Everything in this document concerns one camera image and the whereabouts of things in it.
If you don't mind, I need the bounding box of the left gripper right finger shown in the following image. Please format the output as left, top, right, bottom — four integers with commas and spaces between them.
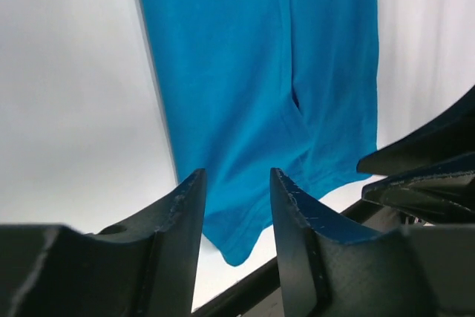
270, 169, 474, 316

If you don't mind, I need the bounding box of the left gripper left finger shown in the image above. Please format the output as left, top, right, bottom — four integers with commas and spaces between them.
1, 169, 206, 317

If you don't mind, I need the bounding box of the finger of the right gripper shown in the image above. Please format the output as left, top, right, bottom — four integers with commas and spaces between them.
356, 88, 474, 176
361, 171, 474, 224

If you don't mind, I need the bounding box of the blue polo shirt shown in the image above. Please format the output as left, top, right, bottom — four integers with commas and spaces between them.
141, 0, 379, 266

